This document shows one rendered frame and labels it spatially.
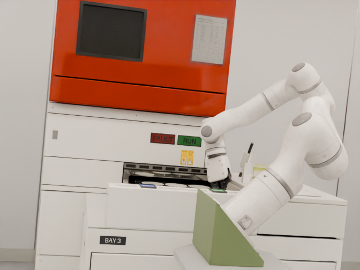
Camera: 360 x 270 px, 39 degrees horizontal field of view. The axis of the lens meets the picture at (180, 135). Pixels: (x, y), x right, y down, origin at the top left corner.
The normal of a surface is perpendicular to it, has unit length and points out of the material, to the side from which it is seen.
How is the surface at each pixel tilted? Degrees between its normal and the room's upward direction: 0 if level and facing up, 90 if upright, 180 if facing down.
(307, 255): 90
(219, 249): 90
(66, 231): 90
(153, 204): 90
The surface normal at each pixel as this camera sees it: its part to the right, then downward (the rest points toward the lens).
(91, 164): 0.19, 0.07
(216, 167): -0.72, -0.04
